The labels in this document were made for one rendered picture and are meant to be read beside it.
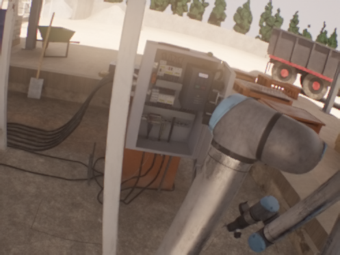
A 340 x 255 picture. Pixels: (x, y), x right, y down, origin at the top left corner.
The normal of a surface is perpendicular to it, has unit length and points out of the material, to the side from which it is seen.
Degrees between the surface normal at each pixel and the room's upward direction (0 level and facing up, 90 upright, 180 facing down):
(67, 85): 90
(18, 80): 90
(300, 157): 85
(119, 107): 81
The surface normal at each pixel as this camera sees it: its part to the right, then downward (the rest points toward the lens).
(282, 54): -0.44, 0.23
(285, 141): -0.18, -0.07
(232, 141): -0.45, 0.00
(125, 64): 0.14, 0.24
